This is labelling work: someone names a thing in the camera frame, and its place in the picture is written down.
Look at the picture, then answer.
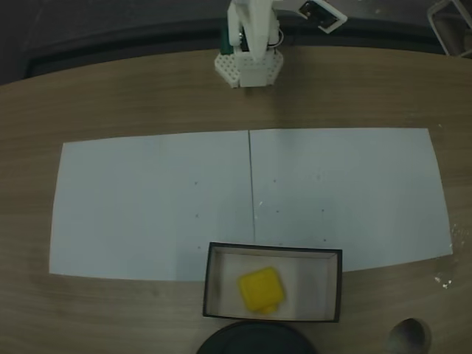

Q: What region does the yellow square block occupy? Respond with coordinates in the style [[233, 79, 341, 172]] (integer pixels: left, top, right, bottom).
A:
[[237, 266, 288, 313]]

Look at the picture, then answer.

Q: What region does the brown box with dark rim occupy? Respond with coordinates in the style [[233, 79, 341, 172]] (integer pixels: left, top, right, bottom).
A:
[[202, 241, 344, 323]]

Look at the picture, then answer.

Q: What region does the grey metal chair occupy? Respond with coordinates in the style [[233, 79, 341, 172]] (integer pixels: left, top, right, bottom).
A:
[[426, 0, 472, 59]]

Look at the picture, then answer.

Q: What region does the white paper sheet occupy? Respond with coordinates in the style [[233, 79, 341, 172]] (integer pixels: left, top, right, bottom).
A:
[[249, 127, 454, 273], [49, 130, 256, 283]]

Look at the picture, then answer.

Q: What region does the black round object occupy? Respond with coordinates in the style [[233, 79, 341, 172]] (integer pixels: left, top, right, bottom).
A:
[[195, 319, 319, 354]]

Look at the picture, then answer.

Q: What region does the grey round object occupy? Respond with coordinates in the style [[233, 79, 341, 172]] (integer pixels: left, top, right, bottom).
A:
[[386, 318, 433, 354]]

